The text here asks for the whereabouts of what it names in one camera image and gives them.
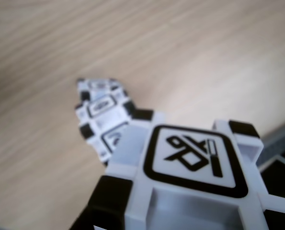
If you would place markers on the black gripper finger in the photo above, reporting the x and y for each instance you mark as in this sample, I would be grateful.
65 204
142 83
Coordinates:
84 222

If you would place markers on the white cube house symbol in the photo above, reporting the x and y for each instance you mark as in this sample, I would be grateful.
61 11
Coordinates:
96 119

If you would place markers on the white cube crossed symbol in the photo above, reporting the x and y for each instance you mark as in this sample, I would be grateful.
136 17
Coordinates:
192 155

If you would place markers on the white cube zigzag symbol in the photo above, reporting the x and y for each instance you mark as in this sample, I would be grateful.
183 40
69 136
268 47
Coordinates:
98 85

